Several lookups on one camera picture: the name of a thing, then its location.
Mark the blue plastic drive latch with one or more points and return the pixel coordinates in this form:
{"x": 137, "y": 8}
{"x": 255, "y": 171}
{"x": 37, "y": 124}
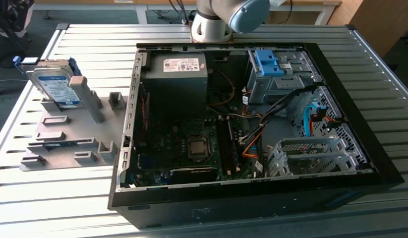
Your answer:
{"x": 270, "y": 70}

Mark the blue RAM stick on rack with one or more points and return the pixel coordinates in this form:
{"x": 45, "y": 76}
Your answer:
{"x": 56, "y": 144}

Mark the grey metal drive cage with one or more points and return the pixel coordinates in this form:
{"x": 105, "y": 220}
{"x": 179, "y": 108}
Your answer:
{"x": 283, "y": 85}

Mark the black graphics card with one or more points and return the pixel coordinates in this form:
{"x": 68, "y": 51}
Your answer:
{"x": 193, "y": 174}

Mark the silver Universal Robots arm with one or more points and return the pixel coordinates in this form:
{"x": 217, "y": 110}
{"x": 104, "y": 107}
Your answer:
{"x": 209, "y": 27}

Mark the black mesh wastebasket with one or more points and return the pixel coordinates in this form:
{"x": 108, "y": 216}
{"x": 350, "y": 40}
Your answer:
{"x": 8, "y": 54}

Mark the grey power supply unit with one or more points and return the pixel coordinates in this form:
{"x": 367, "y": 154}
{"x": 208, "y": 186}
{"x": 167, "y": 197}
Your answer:
{"x": 184, "y": 74}

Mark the hard disk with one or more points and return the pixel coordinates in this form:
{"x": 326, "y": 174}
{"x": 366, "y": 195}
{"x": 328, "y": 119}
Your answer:
{"x": 55, "y": 86}

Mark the green motherboard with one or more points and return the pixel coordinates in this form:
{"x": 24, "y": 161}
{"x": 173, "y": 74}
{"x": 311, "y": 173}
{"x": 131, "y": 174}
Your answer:
{"x": 213, "y": 153}

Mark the black RAM slot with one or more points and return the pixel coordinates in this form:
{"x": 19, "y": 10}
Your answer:
{"x": 224, "y": 138}
{"x": 220, "y": 138}
{"x": 230, "y": 138}

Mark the brown wooden cabinet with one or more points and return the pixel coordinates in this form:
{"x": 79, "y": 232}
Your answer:
{"x": 382, "y": 22}

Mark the silver disk bay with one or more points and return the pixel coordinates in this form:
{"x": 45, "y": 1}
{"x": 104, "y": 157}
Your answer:
{"x": 323, "y": 142}

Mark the black open PC case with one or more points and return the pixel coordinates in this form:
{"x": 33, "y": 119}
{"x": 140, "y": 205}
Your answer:
{"x": 223, "y": 205}

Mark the silver CPU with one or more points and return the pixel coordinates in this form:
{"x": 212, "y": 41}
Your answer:
{"x": 197, "y": 148}

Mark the white framed wooden desk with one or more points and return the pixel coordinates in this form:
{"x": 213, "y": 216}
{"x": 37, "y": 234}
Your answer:
{"x": 326, "y": 15}
{"x": 91, "y": 6}

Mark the grey plastic parts rack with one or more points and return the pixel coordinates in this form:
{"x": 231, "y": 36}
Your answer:
{"x": 75, "y": 129}

